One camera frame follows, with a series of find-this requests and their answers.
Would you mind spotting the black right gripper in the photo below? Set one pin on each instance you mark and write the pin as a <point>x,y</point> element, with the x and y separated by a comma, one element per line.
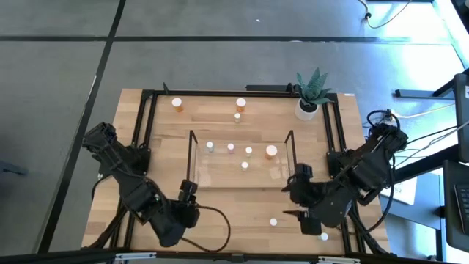
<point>326,205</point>

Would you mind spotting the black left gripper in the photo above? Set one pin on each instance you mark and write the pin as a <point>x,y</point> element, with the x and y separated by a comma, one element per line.
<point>176,220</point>

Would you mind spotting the pink cups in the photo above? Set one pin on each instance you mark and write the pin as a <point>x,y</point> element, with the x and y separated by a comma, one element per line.
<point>273,221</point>

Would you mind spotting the orange cup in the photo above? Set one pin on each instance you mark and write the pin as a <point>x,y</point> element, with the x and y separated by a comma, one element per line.
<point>271,150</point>

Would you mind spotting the yellow cups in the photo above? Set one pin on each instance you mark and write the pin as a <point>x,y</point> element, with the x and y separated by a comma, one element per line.
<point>244,165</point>

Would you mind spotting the yellow medicine bottle white cap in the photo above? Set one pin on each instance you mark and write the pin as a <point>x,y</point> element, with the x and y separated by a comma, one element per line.
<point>237,116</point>
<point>248,150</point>

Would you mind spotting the green cups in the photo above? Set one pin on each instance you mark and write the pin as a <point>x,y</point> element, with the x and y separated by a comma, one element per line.
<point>209,145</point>

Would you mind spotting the small pink cup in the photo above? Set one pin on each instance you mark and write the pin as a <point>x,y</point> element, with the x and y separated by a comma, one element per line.
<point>230,147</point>

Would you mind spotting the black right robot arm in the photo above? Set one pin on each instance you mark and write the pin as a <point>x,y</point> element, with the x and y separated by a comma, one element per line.
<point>366,172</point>

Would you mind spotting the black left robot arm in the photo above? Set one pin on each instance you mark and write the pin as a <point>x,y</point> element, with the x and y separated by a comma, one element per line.
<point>121,172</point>

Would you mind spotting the teal medicine bottle white cap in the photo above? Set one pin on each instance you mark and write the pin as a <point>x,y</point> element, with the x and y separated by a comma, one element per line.
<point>323,237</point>

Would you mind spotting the orange medicine bottle white cap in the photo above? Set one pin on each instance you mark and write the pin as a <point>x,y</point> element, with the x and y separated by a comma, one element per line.
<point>240,102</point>
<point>177,102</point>

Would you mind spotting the snake plant in white pot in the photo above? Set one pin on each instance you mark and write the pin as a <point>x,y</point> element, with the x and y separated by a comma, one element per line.
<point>307,110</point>

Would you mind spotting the white paper sheet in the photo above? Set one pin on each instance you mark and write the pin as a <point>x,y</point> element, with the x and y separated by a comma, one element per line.
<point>403,192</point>

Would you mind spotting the black crossbar silver brackets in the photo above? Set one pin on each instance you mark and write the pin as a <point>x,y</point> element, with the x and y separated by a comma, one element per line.
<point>73,256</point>

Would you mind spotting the black keyboard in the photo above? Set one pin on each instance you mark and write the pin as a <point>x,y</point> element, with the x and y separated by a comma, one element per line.
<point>462,205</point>

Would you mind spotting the black desk monitor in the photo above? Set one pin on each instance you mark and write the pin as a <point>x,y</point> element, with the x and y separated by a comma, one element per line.
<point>462,117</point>

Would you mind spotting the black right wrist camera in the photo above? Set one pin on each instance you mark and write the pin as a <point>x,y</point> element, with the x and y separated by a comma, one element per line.
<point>303,172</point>

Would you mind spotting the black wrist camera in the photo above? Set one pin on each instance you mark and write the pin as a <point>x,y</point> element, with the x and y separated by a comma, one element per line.
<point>303,172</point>
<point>188,187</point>

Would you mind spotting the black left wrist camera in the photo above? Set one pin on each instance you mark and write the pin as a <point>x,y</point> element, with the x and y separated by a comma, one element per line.
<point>188,187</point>

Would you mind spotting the wooden shelf black metal frame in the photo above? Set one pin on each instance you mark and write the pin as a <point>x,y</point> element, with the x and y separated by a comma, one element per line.
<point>227,176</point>

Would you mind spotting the black extrusion table frame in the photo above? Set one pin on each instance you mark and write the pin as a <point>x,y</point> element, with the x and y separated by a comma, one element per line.
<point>220,93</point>

